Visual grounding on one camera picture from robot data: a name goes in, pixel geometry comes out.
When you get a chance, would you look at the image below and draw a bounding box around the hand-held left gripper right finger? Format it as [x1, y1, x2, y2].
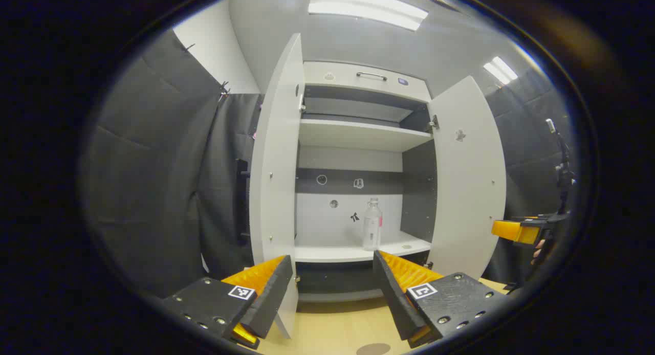
[373, 250, 510, 349]

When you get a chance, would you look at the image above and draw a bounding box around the black door handle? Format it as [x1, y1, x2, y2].
[235, 159, 252, 246]

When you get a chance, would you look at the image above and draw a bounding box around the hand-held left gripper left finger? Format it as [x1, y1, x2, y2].
[163, 255, 295, 350]

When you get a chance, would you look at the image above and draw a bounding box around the white cabinet door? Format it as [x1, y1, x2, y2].
[249, 33, 307, 339]
[426, 75, 507, 280]

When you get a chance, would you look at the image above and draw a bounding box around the ceiling light panel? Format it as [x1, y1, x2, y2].
[483, 56, 519, 85]
[308, 0, 429, 32]

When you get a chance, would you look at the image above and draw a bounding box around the white cabinet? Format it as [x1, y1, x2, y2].
[294, 61, 439, 302]

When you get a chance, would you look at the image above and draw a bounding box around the black backdrop cloth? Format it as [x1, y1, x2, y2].
[481, 71, 576, 289]
[84, 30, 265, 299]

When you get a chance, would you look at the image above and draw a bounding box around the clear plastic bottle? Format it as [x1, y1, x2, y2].
[362, 197, 383, 252]

